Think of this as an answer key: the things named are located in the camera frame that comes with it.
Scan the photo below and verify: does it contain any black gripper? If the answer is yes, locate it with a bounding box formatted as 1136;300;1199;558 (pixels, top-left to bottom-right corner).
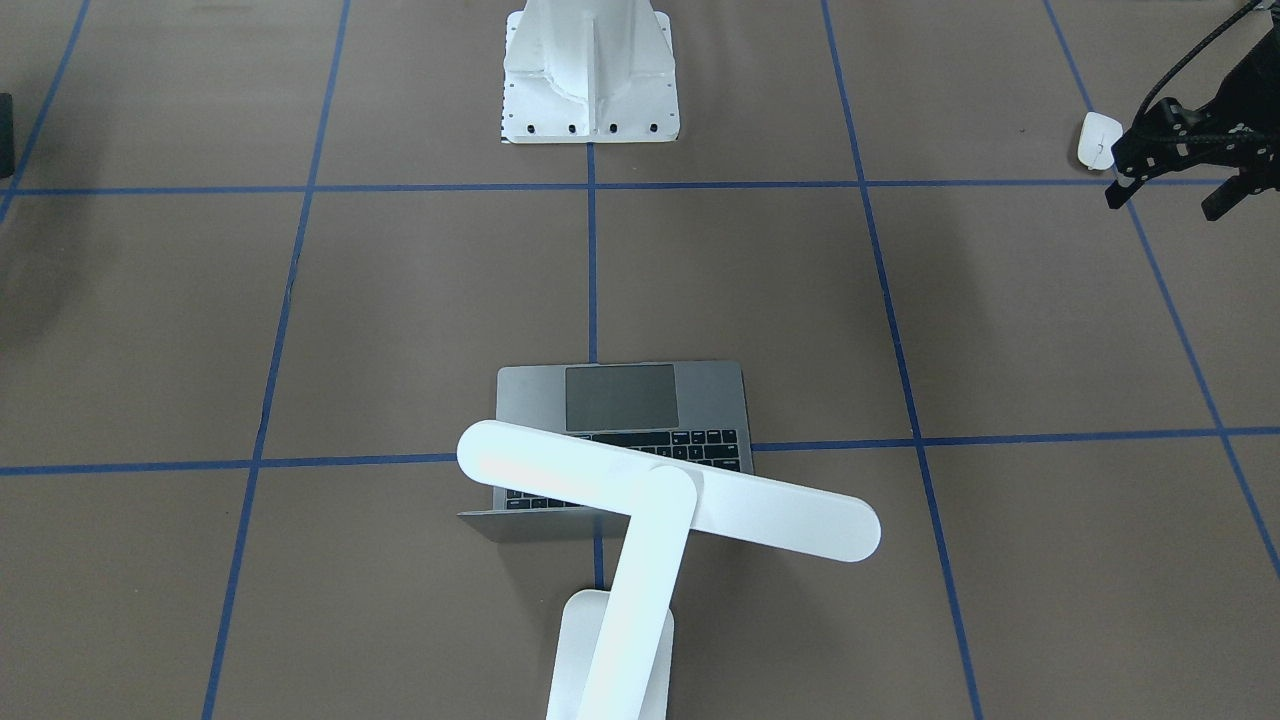
1103;29;1279;222

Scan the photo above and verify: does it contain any grey laptop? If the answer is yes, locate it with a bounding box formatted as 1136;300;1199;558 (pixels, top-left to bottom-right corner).
457;360;754;543

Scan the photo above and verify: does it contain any white computer mouse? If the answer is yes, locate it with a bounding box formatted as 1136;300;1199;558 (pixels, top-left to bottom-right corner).
1076;111;1125;172

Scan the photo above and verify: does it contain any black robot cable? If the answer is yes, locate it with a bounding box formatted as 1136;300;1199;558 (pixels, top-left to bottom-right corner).
1137;0;1263;136

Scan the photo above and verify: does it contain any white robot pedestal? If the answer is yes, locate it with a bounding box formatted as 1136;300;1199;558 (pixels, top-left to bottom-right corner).
500;1;681;145

